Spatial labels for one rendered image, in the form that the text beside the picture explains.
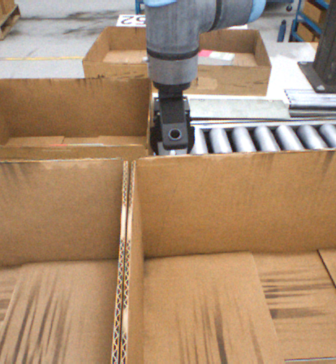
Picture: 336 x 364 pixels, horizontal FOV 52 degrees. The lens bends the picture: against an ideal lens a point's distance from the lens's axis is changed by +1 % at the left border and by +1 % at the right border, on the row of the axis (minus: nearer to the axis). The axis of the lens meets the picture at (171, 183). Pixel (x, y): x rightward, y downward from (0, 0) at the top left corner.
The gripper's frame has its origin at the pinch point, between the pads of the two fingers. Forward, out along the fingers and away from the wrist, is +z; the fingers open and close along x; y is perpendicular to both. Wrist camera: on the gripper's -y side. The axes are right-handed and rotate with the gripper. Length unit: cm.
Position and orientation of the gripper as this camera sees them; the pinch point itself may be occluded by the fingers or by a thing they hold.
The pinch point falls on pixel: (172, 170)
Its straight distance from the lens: 74.1
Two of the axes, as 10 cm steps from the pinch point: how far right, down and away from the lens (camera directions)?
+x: -10.0, 0.4, -0.5
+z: 0.0, 7.6, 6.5
